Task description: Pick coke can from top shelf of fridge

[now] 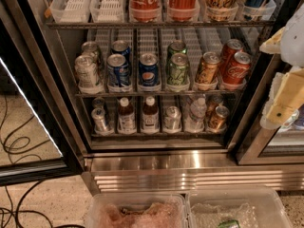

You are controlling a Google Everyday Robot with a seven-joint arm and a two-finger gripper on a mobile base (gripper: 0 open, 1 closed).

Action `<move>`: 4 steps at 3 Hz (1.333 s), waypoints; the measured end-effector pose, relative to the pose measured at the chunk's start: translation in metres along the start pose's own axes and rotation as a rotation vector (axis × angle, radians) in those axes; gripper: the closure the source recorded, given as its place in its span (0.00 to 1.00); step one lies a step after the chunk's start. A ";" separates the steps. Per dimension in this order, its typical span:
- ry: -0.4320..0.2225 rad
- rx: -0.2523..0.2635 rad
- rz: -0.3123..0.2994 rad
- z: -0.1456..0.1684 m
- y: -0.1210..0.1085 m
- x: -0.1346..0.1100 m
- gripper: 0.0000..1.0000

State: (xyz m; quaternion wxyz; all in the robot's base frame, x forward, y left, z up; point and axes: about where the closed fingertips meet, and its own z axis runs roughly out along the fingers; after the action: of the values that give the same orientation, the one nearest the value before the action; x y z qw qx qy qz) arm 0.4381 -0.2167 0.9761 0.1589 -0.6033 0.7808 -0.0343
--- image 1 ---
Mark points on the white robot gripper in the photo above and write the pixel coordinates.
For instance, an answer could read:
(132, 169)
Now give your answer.
(294, 45)

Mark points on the red coke can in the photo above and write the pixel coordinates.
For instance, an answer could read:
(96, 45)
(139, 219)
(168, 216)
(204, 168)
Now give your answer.
(181, 10)
(237, 68)
(229, 49)
(144, 10)

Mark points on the gold can bottom back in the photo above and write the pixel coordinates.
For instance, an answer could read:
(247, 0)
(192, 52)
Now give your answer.
(213, 102)

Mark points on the gold can middle shelf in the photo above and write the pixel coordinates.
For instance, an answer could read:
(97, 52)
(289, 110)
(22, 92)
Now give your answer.
(207, 70)

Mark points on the gold can shelf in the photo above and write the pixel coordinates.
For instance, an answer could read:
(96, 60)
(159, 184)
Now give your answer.
(207, 70)
(220, 10)

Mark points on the gold can bottom front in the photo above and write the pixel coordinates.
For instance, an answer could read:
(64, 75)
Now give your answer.
(218, 118)

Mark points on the gold can top shelf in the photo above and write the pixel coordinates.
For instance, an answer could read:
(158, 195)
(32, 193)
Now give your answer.
(220, 10)

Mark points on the green can front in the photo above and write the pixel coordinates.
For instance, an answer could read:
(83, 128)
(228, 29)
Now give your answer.
(178, 72)

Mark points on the green can back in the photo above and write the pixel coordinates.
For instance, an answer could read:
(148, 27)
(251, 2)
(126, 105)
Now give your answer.
(177, 46)

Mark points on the silver can bottom centre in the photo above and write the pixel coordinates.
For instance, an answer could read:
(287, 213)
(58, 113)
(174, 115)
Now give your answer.
(172, 119)

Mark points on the silver can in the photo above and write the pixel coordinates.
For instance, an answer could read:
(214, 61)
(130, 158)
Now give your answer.
(89, 79)
(172, 119)
(91, 48)
(99, 102)
(101, 121)

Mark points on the stainless steel fridge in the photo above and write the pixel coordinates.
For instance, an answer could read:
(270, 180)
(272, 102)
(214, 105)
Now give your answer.
(239, 155)

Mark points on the blue pepsi can centre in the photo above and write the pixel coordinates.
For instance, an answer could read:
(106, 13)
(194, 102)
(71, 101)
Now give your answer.
(149, 72)

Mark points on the blue pepsi can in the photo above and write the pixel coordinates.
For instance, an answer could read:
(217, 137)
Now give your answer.
(149, 72)
(118, 74)
(121, 47)

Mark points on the green can in bin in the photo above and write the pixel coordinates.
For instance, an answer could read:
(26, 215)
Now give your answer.
(232, 223)

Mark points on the blue pepsi can front left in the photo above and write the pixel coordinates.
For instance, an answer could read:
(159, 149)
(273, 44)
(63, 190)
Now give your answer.
(118, 74)

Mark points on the blue pepsi can back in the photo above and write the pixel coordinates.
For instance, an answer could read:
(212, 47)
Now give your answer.
(121, 47)

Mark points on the silver can bottom back left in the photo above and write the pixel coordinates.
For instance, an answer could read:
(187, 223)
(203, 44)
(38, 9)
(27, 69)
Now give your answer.
(99, 102)

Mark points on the silver can bottom front left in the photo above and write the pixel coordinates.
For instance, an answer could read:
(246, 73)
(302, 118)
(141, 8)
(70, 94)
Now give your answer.
(101, 121)

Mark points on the open glass fridge door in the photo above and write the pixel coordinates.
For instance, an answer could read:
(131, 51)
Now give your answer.
(40, 138)

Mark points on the clear water bottle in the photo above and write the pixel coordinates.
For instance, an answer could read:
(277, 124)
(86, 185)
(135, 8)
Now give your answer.
(196, 115)

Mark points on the brown bottle right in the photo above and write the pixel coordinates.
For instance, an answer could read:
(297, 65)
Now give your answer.
(150, 116)

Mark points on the brown bottle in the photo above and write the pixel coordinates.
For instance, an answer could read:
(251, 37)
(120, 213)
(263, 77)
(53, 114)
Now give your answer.
(126, 116)
(150, 116)

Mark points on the clear bin with ice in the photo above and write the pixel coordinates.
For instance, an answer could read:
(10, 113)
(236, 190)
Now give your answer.
(253, 206)

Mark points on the brown bottle left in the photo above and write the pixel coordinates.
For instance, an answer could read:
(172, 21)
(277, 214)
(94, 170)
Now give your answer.
(126, 116)

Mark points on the empty white tray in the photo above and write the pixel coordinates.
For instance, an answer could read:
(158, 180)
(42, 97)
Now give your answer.
(107, 11)
(70, 11)

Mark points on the empty white tray far left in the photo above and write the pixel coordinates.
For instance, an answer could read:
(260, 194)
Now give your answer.
(70, 11)

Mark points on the clear bin with brown contents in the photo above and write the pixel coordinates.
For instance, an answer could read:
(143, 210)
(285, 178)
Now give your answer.
(137, 210)

